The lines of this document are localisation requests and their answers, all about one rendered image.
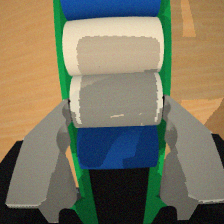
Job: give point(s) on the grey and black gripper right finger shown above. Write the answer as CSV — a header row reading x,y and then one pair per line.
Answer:
x,y
193,174

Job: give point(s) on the cream cylinder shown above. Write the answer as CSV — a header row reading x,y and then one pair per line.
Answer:
x,y
115,100
112,45

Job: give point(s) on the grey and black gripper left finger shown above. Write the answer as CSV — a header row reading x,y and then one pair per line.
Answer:
x,y
36,179

